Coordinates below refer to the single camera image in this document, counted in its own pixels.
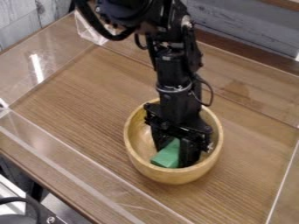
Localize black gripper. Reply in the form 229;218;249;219
144;84;212;168

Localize green rectangular block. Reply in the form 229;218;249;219
150;138;180;169

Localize brown wooden bowl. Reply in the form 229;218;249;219
124;104;224;185

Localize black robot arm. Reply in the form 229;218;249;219
73;0;212;168

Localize black equipment base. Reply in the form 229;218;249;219
24;203;68;224

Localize clear acrylic tray wall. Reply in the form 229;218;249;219
0;17;299;224

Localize black cable lower left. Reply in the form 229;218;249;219
0;195;41;224

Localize clear acrylic corner bracket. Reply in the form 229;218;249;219
73;11;108;46

